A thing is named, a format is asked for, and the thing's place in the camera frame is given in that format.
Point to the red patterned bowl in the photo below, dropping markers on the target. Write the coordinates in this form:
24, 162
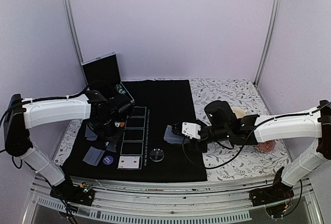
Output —
266, 147

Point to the right aluminium frame post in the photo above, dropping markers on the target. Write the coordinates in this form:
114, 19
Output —
268, 42

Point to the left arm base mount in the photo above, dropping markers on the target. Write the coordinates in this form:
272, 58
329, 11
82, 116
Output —
82, 194

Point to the blue playing card deck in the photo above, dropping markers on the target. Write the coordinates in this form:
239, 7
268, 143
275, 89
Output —
172, 138

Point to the aluminium front rail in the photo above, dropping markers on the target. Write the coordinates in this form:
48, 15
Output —
197, 202

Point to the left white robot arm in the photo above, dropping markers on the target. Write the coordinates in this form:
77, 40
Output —
30, 124

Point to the left aluminium frame post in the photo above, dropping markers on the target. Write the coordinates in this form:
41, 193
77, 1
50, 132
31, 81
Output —
72, 30

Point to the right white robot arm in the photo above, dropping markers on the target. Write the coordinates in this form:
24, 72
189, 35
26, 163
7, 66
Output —
256, 129

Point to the aluminium frame post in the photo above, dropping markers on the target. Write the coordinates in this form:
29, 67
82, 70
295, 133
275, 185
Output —
268, 42
72, 30

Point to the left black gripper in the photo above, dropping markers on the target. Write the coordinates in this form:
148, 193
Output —
113, 139

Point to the cream white cup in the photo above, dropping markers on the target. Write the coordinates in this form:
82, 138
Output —
239, 113

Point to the purple small blind button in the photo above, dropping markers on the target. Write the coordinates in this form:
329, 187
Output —
108, 160

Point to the green chip stack in case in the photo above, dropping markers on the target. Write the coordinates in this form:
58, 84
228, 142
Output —
120, 89

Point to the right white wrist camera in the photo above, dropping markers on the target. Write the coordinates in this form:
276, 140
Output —
190, 130

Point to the aluminium poker chip case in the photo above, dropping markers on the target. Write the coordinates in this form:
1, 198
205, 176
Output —
104, 73

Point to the face-up diamond card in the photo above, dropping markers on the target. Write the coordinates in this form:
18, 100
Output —
129, 162

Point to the black poker mat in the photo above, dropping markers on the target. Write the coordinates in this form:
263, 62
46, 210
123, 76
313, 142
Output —
157, 105

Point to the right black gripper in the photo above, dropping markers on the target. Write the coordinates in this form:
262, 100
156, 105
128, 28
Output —
196, 147

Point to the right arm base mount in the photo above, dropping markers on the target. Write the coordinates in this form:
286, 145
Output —
271, 194

